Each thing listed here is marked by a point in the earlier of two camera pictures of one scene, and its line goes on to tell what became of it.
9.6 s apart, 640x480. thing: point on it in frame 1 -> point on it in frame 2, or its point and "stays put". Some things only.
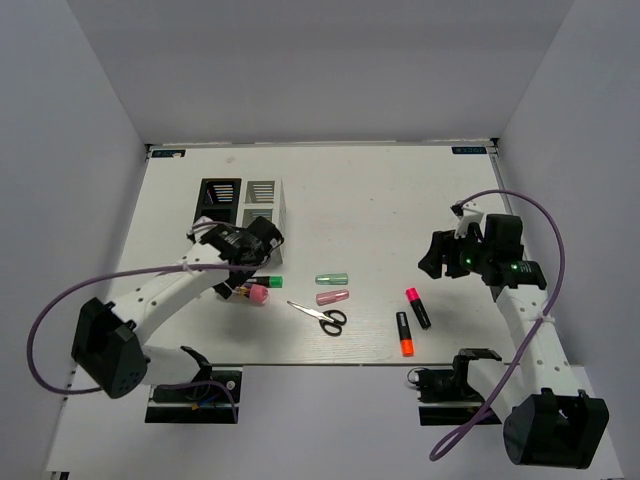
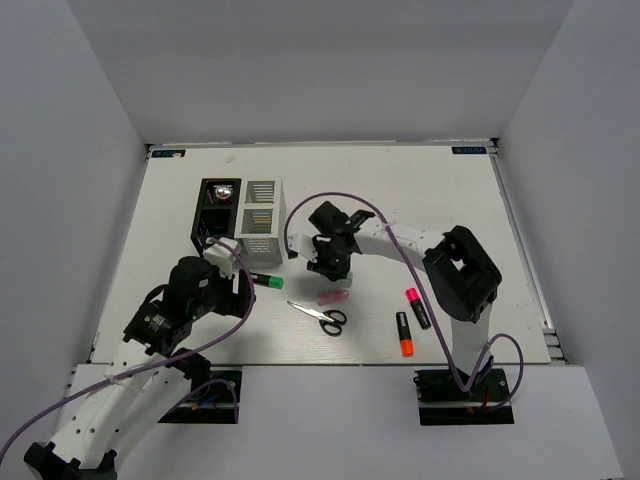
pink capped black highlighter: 412,295 stays put
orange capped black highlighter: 406,341 stays put
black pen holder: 219,199 stays put
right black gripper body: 473,253 -> 330,259
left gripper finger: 223,289 -> 242,301
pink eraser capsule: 331,296 stays put
